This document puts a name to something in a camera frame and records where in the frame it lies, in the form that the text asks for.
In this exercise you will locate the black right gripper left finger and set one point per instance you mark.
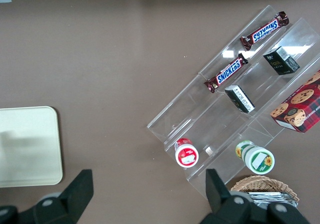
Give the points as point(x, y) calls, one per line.
point(72, 196)

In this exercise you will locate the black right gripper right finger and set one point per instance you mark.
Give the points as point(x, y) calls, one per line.
point(220, 199)

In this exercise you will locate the wicker basket with foil trays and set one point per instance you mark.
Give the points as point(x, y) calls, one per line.
point(255, 182)

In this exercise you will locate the silver foil tray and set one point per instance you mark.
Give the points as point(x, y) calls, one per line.
point(272, 196)

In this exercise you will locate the cream plastic tray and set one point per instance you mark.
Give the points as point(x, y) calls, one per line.
point(27, 146)

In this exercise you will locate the green lid white cup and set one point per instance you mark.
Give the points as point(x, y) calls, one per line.
point(257, 159)

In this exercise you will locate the red lid white cup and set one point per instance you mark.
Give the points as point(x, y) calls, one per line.
point(186, 155)

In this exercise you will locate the clear acrylic stepped stand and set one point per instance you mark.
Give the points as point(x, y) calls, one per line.
point(200, 119)

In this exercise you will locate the small black carton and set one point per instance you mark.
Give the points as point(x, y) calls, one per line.
point(238, 99)
point(280, 63)

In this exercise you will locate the red cookie box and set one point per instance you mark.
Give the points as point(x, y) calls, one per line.
point(302, 106)

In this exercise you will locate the Snickers chocolate bar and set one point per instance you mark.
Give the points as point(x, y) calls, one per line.
point(226, 73)
point(265, 30)

